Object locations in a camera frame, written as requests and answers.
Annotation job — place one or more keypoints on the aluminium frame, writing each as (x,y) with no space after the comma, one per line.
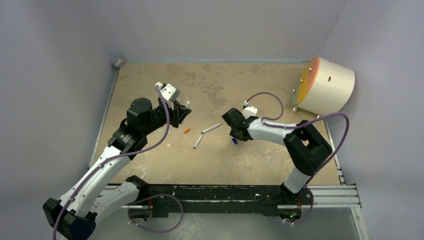
(214,88)

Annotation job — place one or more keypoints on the tape roll in corner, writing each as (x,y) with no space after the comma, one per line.
(117,62)

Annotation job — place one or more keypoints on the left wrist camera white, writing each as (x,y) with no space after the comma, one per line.
(169,92)

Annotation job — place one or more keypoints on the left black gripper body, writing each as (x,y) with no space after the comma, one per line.
(173,114)

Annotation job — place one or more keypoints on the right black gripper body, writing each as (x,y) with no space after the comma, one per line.
(236,126)

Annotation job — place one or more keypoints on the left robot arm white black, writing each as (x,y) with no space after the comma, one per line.
(75,215)

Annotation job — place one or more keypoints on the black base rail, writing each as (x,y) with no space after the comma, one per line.
(214,199)

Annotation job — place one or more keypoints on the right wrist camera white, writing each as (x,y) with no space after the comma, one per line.
(248,110)

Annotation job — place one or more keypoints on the white pen brown tip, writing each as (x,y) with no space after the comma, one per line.
(188,103)

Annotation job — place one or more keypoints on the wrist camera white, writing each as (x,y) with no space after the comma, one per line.
(169,92)
(248,110)

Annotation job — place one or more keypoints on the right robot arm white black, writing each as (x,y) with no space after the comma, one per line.
(306,147)

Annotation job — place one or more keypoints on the cream cylindrical drum toy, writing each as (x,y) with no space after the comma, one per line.
(323,87)

